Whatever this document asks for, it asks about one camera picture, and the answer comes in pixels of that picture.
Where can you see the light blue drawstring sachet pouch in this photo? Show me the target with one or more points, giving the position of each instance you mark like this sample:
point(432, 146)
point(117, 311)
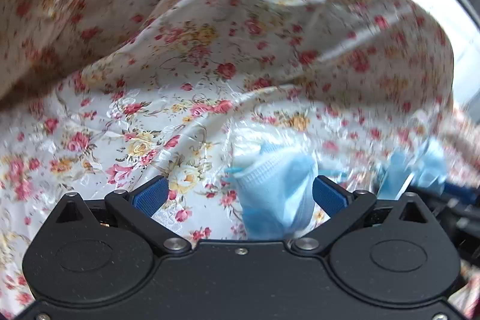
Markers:
point(425, 169)

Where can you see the floral fabric cover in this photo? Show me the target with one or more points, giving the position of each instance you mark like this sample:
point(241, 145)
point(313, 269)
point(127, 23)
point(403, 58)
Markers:
point(100, 95)

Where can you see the blue Tempo tissue pack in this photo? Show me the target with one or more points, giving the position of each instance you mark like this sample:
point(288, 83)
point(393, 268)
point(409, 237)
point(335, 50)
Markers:
point(465, 194)

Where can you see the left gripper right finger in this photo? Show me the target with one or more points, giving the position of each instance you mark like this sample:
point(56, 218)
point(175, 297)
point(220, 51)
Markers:
point(346, 211)

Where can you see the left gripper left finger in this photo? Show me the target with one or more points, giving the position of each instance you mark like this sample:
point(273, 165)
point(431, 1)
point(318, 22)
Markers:
point(134, 211)

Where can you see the blue face mask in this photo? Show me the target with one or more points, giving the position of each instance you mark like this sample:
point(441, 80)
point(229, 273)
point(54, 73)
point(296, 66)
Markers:
point(273, 170)

